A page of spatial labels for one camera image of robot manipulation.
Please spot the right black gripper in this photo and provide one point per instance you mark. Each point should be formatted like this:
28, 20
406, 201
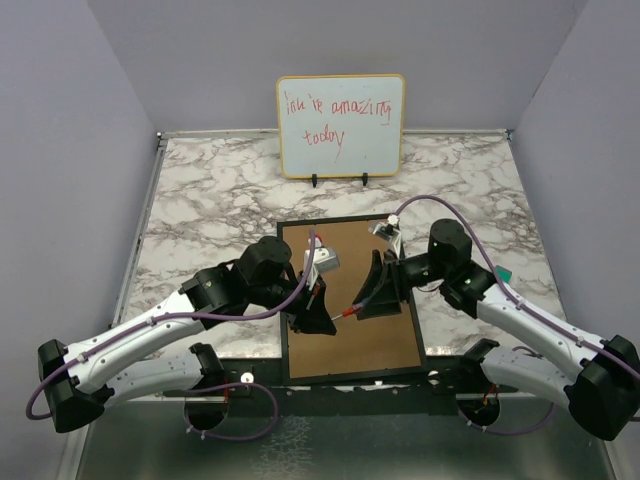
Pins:
385, 287

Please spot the black picture frame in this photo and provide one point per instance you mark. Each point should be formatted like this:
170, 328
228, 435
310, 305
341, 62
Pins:
371, 348

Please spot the yellow-framed whiteboard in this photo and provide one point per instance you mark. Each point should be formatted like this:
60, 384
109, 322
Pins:
338, 126

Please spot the black whiteboard stand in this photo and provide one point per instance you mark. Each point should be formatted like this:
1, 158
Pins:
362, 179

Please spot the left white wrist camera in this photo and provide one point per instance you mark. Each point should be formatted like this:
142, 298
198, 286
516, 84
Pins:
318, 259

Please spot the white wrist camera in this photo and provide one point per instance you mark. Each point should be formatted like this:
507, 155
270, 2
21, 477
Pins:
389, 231
318, 259

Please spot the teal green eraser block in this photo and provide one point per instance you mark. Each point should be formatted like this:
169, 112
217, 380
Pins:
504, 274

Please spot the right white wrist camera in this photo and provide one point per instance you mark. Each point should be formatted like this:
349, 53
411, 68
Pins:
389, 231

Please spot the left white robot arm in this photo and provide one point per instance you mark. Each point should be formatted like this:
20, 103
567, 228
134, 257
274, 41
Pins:
81, 380

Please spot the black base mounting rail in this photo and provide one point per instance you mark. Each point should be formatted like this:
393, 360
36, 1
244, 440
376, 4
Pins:
432, 389

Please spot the aluminium table edge rail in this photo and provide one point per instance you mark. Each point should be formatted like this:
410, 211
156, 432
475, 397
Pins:
122, 298

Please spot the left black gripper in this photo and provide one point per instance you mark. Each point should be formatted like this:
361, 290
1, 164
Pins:
312, 316

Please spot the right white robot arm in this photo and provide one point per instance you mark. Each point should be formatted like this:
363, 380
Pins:
595, 379

